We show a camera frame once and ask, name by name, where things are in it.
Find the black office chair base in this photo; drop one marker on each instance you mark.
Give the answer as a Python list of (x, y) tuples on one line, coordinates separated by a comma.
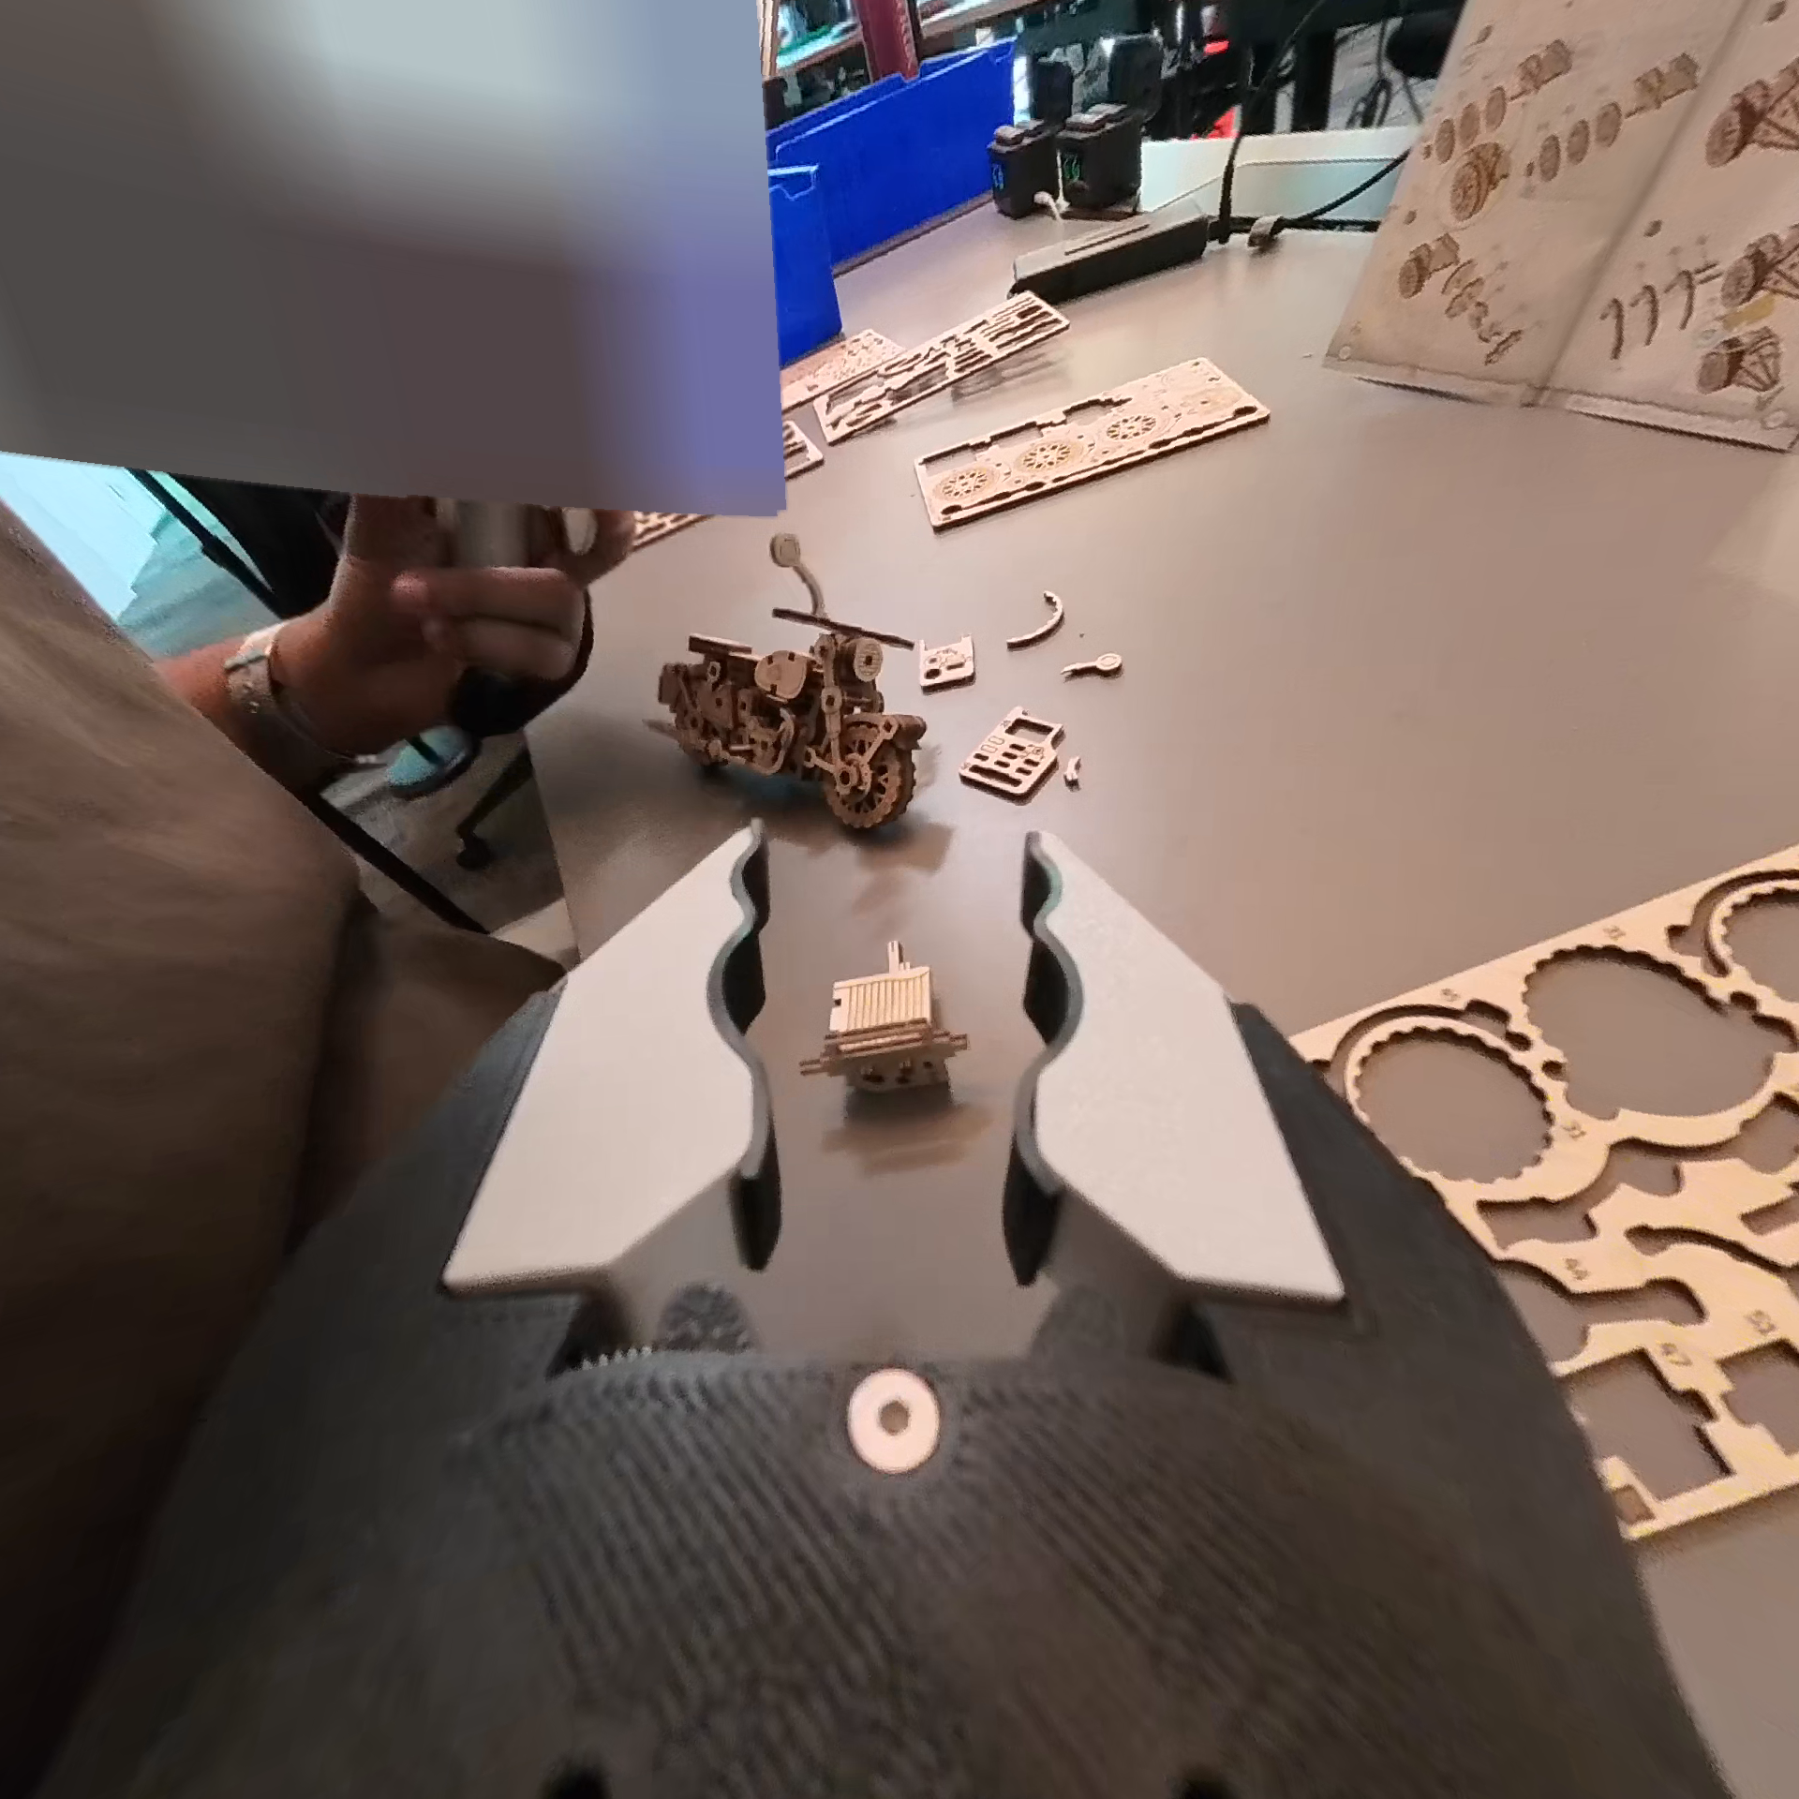
[(422, 831)]

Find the person's left forearm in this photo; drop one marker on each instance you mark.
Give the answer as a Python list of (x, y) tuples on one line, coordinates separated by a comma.
[(197, 679)]

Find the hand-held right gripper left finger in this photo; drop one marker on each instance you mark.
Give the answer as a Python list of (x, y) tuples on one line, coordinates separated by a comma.
[(620, 1124)]

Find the pile of wooden puzzle pieces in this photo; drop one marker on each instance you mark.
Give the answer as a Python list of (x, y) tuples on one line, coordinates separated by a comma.
[(803, 703)]

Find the blue plastic bin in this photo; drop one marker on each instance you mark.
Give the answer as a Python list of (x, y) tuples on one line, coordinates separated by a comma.
[(803, 268), (901, 153)]

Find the wooden sheet with gear parts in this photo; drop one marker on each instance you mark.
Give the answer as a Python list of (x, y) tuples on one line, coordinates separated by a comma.
[(1095, 441)]

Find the small wooden parts sheet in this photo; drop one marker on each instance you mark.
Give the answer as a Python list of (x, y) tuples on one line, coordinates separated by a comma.
[(800, 449), (842, 367), (664, 528)]

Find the small wooden model subassembly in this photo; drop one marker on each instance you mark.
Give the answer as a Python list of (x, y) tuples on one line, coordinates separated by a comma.
[(885, 1021)]

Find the person's left hand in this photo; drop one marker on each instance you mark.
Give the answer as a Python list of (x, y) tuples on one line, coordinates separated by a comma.
[(379, 662)]

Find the clear plastic bag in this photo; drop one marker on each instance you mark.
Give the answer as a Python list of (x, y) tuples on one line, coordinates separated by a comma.
[(1590, 211)]

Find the wooden grille piece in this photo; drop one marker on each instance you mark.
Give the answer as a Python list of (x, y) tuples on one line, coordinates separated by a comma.
[(1011, 754)]

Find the wooden sheet with slender parts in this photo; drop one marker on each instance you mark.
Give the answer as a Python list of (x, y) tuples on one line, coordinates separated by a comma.
[(939, 365)]

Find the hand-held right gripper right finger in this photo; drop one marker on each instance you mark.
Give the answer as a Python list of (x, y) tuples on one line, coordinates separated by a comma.
[(1183, 1124)]

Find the metal wristwatch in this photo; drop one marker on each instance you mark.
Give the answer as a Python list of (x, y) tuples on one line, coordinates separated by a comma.
[(260, 689)]

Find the black battery charger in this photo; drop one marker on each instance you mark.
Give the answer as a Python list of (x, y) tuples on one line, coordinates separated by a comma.
[(1099, 164), (1023, 170)]

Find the curved wooden piece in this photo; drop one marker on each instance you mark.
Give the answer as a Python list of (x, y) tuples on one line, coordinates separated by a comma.
[(1048, 619)]

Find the wooden mirror piece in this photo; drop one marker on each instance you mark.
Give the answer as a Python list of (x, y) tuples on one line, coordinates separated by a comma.
[(1102, 665)]

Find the square wooden piece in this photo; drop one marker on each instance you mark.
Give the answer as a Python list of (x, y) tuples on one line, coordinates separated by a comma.
[(945, 665)]

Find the black power adapter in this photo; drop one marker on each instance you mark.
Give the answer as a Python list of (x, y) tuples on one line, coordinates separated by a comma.
[(1111, 256)]

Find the wooden sheet with round cutouts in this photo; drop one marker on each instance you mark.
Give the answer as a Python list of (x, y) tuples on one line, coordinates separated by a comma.
[(1615, 1124)]

